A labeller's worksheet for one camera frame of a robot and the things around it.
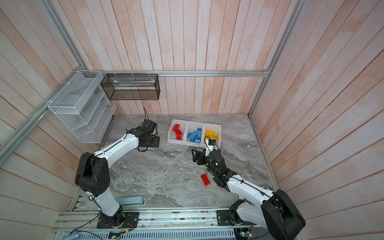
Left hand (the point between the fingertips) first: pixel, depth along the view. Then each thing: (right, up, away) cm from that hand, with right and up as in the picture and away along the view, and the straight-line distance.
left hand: (154, 144), depth 91 cm
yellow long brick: (+37, +7, +16) cm, 41 cm away
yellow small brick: (+42, +4, +18) cm, 46 cm away
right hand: (+27, -2, -8) cm, 28 cm away
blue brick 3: (+28, +2, +7) cm, 29 cm away
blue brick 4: (+29, +5, +7) cm, 30 cm away
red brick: (+12, +11, +16) cm, 23 cm away
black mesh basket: (-19, +40, +13) cm, 47 cm away
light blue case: (-9, -29, -13) cm, 33 cm away
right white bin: (+42, +10, +14) cm, 45 cm away
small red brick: (+15, +4, +9) cm, 18 cm away
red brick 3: (+32, -20, -6) cm, 38 cm away
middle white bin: (+24, +11, +16) cm, 31 cm away
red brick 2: (+15, +7, +13) cm, 21 cm away
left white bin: (+18, +11, +18) cm, 28 cm away
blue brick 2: (+30, +9, +15) cm, 34 cm away
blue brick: (+24, +6, +9) cm, 27 cm away
